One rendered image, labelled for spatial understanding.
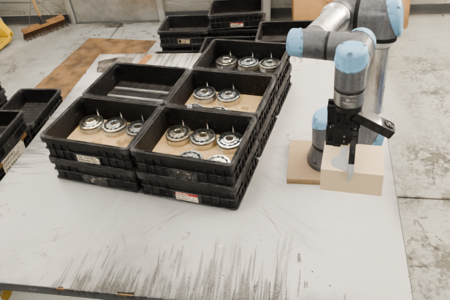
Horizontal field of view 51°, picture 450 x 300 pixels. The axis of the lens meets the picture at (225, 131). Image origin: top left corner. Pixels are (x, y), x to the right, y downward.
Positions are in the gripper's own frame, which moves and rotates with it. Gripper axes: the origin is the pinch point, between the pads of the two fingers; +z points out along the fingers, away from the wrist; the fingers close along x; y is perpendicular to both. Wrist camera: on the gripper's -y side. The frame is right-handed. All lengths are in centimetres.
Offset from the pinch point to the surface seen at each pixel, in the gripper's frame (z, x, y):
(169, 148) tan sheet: 26, -29, 69
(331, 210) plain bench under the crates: 38.9, -18.5, 6.1
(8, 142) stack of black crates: 57, -57, 178
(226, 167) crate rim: 16.7, -11.6, 40.7
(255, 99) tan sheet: 26, -67, 43
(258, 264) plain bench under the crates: 38.9, 8.7, 26.9
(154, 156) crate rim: 17, -14, 68
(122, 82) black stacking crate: 26, -75, 111
